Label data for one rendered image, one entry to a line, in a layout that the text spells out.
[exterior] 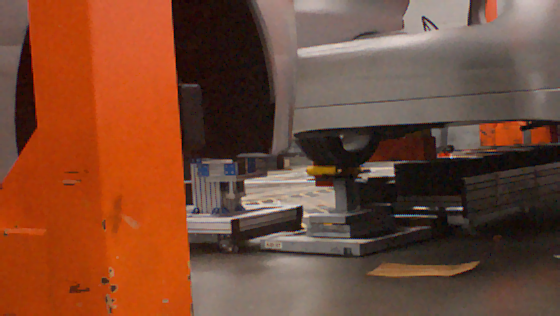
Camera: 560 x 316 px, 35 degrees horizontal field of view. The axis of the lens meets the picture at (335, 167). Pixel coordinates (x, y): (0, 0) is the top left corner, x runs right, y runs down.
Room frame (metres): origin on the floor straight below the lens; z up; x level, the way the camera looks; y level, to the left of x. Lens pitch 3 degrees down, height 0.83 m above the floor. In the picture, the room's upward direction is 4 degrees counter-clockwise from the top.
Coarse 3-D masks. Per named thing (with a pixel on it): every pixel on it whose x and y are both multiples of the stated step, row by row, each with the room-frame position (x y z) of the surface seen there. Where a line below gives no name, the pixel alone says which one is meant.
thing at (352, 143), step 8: (336, 136) 5.86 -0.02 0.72; (352, 136) 5.96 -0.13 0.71; (360, 136) 5.91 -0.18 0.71; (368, 136) 5.87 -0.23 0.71; (344, 144) 5.94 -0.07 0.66; (352, 144) 5.90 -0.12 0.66; (360, 144) 5.85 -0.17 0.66; (368, 144) 5.81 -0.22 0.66; (352, 152) 5.70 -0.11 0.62; (360, 152) 5.74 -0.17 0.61
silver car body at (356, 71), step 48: (336, 0) 5.40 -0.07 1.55; (384, 0) 5.79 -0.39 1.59; (480, 0) 6.71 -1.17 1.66; (528, 0) 3.83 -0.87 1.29; (336, 48) 4.41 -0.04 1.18; (384, 48) 4.21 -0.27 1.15; (432, 48) 4.05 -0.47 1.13; (480, 48) 3.92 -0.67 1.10; (528, 48) 3.83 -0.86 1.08; (336, 96) 4.47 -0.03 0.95; (384, 96) 4.29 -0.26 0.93; (432, 96) 4.13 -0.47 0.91; (480, 96) 3.99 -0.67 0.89; (528, 96) 3.89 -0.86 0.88
